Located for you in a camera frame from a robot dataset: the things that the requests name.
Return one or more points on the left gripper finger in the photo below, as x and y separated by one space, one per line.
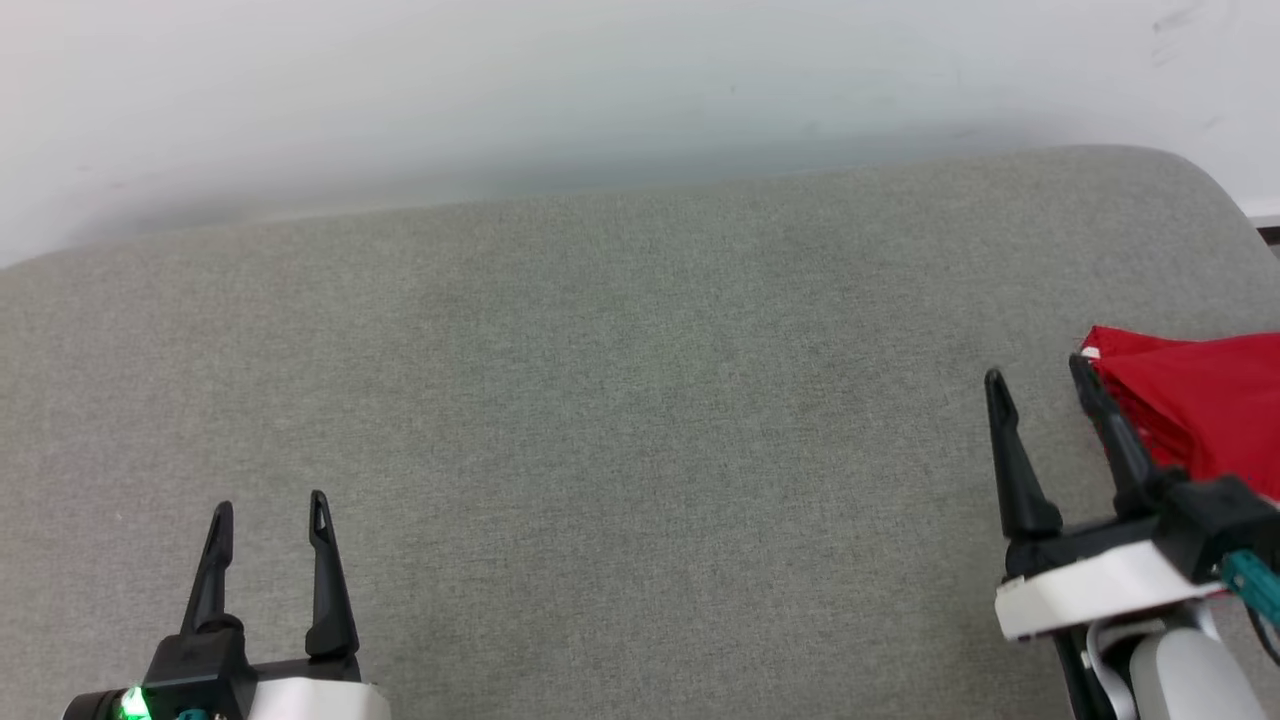
330 600
215 580

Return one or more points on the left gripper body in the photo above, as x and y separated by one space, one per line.
300 695

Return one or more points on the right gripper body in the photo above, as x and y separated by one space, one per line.
1100 590

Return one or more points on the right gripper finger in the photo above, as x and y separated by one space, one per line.
1020 480
1125 450

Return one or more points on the red and white garment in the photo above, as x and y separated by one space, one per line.
1210 400

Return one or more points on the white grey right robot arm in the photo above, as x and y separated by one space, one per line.
1190 680

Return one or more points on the grey fabric sofa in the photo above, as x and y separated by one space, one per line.
600 400

